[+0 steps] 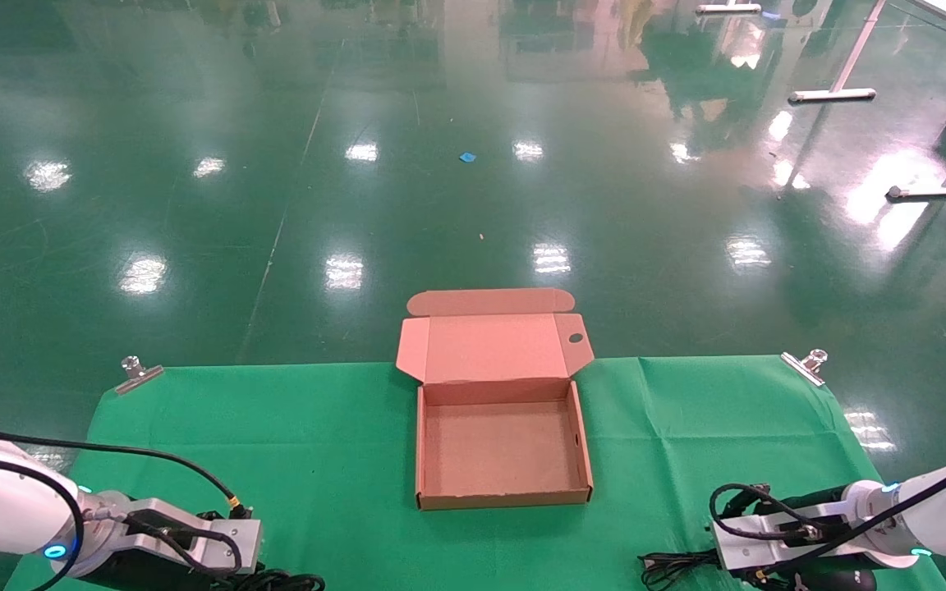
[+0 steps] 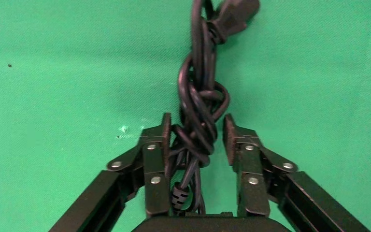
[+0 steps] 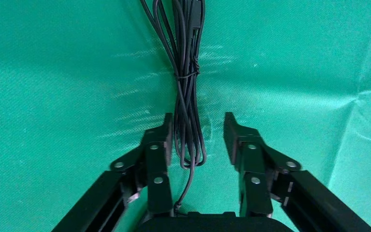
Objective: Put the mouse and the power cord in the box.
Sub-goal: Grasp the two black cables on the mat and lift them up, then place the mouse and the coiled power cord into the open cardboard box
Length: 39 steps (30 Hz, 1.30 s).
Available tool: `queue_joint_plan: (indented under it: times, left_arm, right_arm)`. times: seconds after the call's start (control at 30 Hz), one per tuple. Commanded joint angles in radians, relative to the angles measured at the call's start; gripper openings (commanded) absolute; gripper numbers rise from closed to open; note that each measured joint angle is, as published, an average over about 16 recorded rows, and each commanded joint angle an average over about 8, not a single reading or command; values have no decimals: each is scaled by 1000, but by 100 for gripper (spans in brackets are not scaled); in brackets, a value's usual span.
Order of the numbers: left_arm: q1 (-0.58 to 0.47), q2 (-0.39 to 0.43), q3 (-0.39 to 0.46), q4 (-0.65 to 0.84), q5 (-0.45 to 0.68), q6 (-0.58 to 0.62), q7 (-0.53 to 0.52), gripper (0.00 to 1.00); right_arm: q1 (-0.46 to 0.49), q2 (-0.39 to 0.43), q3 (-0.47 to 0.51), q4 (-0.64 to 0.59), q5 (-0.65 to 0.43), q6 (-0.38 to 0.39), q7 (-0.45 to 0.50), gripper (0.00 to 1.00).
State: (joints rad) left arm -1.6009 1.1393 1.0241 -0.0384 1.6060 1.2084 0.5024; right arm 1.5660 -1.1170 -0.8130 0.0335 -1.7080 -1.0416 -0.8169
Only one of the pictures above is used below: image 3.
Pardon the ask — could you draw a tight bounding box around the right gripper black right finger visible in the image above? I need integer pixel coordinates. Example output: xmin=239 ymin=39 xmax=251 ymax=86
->
xmin=223 ymin=112 xmax=371 ymax=232

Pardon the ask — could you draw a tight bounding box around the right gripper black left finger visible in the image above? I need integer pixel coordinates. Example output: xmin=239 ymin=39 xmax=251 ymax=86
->
xmin=51 ymin=113 xmax=175 ymax=232

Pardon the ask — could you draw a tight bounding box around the black mouse with thin cable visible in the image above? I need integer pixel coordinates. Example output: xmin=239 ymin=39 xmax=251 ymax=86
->
xmin=140 ymin=0 xmax=208 ymax=215

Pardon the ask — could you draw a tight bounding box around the green table cloth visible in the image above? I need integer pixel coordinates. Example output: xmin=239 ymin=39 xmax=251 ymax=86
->
xmin=0 ymin=0 xmax=371 ymax=232

